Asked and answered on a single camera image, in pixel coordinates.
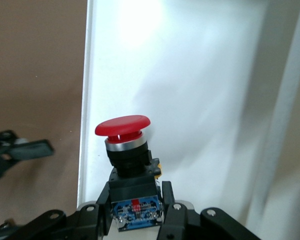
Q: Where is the red mushroom push button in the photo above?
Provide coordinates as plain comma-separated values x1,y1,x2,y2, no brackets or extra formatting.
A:
94,114,164,233

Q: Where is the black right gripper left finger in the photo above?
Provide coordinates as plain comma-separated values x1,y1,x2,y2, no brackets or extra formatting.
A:
19,181,114,240

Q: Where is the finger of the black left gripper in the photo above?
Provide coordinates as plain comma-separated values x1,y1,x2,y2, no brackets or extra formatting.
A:
0,129,55,186

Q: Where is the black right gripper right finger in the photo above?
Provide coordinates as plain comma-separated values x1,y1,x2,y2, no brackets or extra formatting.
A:
155,180,264,240

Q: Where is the white cabinet drawer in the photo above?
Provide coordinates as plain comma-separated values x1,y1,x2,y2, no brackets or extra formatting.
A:
76,0,300,240

